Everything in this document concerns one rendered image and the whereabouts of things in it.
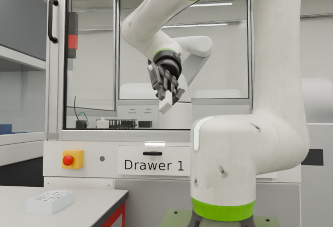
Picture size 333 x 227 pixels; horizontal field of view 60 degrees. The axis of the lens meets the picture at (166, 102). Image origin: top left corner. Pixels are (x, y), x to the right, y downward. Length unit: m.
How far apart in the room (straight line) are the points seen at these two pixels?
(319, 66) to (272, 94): 3.90
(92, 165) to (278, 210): 0.74
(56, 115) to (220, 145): 0.88
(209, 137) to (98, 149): 0.74
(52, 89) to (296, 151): 0.98
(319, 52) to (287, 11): 3.91
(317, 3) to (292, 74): 4.12
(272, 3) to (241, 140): 0.31
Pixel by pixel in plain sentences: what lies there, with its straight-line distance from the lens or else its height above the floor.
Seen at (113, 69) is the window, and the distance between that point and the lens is 1.23.
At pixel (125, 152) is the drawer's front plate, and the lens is 1.17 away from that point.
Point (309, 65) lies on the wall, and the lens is 4.53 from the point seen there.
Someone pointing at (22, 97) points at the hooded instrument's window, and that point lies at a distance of 1.82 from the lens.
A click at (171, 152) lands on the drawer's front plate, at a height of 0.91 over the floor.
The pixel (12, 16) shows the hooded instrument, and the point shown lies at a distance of 1.77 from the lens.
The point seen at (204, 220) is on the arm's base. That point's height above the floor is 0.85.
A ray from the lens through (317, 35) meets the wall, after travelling 4.64.
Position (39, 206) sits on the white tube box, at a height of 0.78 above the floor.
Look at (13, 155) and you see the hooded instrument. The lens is 1.74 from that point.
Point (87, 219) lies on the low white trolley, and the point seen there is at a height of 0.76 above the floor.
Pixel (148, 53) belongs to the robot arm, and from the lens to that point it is 0.97.
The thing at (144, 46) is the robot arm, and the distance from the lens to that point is 0.95.
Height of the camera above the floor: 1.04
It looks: 3 degrees up
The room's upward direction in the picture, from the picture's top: straight up
